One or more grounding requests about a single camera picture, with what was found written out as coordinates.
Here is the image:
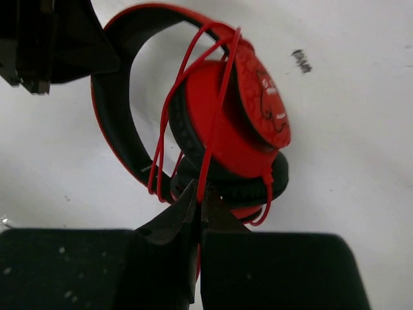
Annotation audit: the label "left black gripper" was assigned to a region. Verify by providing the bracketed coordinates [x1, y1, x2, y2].
[1, 0, 120, 95]

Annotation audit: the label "red black headphones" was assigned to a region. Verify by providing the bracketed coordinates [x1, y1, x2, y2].
[91, 3, 291, 226]

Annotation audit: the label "red headphone cable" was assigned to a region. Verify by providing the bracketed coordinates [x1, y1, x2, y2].
[147, 21, 275, 227]

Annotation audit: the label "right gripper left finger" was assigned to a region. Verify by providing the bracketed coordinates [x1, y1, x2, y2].
[1, 181, 197, 309]

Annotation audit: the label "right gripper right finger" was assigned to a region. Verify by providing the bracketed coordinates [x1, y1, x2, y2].
[201, 189, 370, 309]

